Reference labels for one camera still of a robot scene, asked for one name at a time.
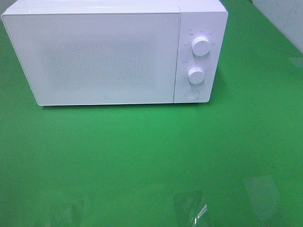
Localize round white door button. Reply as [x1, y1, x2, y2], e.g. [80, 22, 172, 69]
[185, 88, 199, 100]

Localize white microwave knob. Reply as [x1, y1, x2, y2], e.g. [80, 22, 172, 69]
[187, 67, 205, 85]
[191, 35, 211, 57]

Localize white microwave door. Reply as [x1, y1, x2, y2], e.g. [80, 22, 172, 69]
[3, 13, 180, 106]

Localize green table cloth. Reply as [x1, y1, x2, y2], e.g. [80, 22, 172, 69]
[0, 0, 303, 227]

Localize white microwave oven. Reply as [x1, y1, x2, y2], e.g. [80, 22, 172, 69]
[1, 0, 228, 104]

